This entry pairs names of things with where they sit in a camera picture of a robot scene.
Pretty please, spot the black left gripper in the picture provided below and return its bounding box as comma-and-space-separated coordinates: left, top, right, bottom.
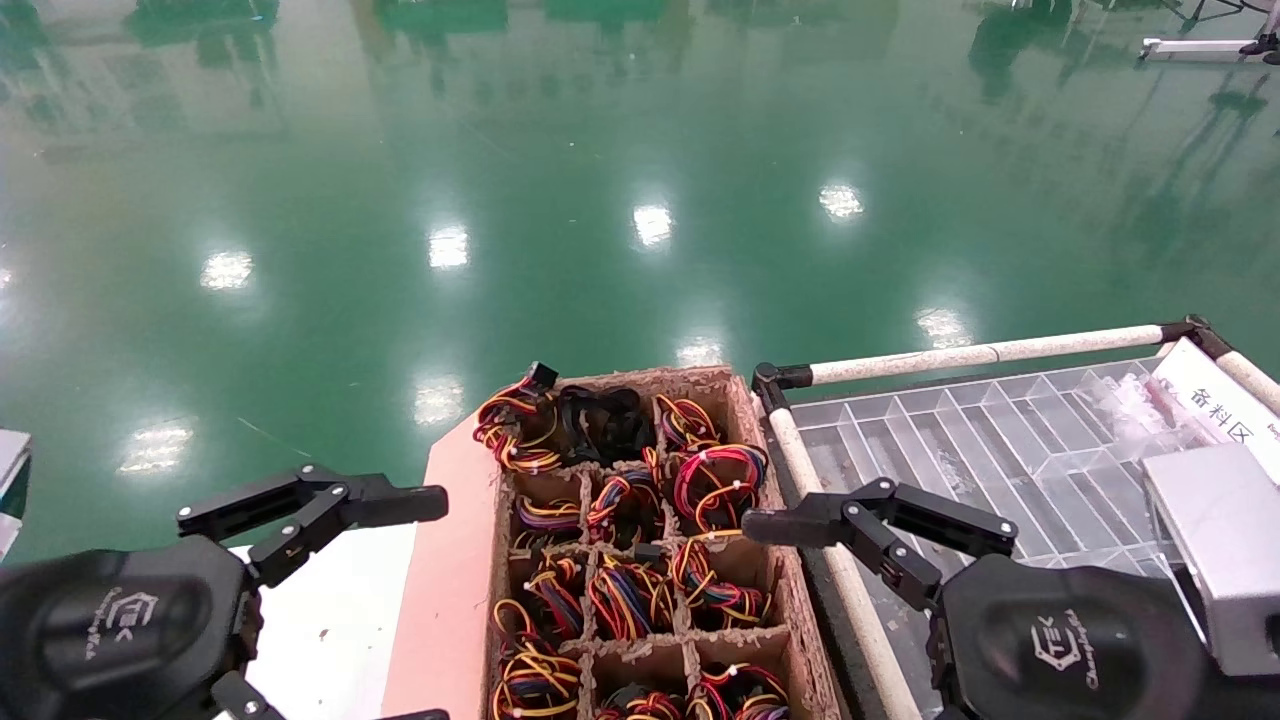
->
0, 463, 451, 720

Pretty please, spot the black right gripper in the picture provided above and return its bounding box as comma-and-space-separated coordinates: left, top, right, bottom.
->
742, 477, 1226, 720

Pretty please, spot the clear plastic divider tray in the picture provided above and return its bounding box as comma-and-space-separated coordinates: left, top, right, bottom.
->
790, 355, 1280, 720

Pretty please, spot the cardboard box with dividers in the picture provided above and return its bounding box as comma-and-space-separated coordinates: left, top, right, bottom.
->
483, 365, 851, 720

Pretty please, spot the pink board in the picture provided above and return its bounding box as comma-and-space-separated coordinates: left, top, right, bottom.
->
380, 415, 501, 720

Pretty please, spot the black pipe connector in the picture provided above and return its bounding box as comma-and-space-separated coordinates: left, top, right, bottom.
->
1160, 315, 1236, 361
752, 362, 813, 413

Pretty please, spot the clear plastic bag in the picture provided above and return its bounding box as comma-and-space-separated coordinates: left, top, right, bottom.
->
1075, 372, 1216, 451

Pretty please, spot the grey white panel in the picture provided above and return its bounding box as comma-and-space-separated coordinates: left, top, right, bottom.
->
0, 428, 33, 561

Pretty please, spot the white sign with characters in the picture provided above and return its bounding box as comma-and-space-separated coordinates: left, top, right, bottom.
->
1150, 338, 1280, 486

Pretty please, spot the white stand base beam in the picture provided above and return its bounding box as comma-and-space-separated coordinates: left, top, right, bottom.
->
1140, 35, 1280, 66

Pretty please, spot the power supply with black wires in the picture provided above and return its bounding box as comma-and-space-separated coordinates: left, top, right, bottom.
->
556, 385, 658, 467

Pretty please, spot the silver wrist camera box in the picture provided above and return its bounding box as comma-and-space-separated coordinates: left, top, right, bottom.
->
1143, 443, 1280, 678

